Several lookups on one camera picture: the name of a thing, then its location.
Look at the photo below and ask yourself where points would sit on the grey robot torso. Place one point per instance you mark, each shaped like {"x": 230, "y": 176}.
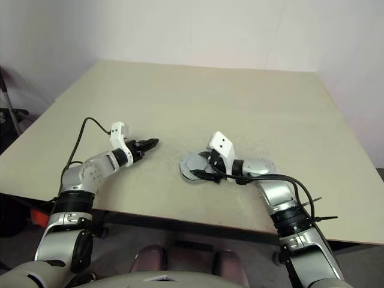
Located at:
{"x": 120, "y": 282}

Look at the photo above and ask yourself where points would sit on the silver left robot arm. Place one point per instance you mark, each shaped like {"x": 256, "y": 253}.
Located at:
{"x": 90, "y": 171}

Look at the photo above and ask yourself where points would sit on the black stand foot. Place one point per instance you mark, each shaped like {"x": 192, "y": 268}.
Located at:
{"x": 20, "y": 112}

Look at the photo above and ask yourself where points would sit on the grey metal rotor disc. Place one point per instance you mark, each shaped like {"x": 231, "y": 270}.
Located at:
{"x": 192, "y": 163}

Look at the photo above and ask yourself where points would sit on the black table frame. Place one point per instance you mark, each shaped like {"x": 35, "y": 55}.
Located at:
{"x": 180, "y": 226}

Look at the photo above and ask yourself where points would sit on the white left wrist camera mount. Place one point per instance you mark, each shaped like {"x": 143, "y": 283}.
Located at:
{"x": 115, "y": 132}

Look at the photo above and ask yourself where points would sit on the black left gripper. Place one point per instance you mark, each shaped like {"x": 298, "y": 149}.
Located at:
{"x": 135, "y": 150}

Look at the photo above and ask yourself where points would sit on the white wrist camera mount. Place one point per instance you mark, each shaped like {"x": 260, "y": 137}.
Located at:
{"x": 115, "y": 132}
{"x": 222, "y": 144}

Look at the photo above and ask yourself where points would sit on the silver stand pole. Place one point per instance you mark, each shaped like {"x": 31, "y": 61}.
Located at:
{"x": 10, "y": 105}

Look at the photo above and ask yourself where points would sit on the dark maroon rounded shape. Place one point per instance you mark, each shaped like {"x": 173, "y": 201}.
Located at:
{"x": 229, "y": 265}
{"x": 149, "y": 258}

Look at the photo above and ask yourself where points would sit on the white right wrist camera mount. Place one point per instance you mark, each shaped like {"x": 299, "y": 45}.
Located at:
{"x": 222, "y": 144}

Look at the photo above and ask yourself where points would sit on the orange plastic object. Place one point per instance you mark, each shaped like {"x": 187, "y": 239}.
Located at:
{"x": 40, "y": 217}

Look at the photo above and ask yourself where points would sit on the black zip tie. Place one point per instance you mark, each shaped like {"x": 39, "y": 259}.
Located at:
{"x": 312, "y": 201}
{"x": 325, "y": 218}

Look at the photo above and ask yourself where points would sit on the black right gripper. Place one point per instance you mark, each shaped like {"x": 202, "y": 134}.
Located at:
{"x": 219, "y": 166}

